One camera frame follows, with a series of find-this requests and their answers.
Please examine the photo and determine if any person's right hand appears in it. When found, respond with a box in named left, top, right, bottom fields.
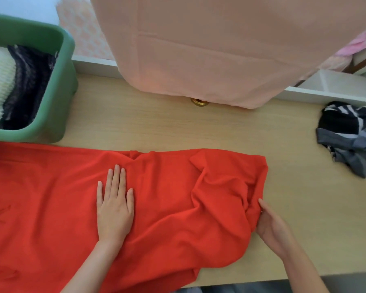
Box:
left=256, top=198, right=294, bottom=260

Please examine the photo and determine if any person's left hand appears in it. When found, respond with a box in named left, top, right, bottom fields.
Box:
left=96, top=164, right=135, bottom=243

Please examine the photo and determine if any red cloth garment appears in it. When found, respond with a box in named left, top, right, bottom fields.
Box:
left=0, top=141, right=269, bottom=293

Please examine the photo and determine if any person's right forearm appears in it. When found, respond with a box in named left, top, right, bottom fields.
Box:
left=280, top=243, right=330, bottom=293

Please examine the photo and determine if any person's left forearm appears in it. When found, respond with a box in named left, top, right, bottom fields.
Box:
left=61, top=239, right=123, bottom=293

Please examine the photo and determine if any green plastic laundry basket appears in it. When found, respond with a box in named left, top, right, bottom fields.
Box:
left=0, top=12, right=79, bottom=144

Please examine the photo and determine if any grey black striped garment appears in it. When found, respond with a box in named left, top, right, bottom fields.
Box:
left=316, top=101, right=366, bottom=179

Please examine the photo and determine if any dark patterned knitted garment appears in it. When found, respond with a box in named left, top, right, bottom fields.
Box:
left=0, top=44, right=58, bottom=130

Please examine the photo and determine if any cream knitted garment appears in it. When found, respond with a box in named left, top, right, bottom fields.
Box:
left=0, top=44, right=17, bottom=129

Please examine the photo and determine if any peach patterned bedsheet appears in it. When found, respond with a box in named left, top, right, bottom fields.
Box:
left=56, top=0, right=116, bottom=61

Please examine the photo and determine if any peach hanging fabric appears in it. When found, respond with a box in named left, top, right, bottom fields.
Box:
left=88, top=0, right=366, bottom=109

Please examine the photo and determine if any pink floral cloth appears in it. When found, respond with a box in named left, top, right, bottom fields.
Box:
left=322, top=27, right=366, bottom=72

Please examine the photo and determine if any white bed frame rail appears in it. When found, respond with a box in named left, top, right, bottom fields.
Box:
left=71, top=55, right=366, bottom=108

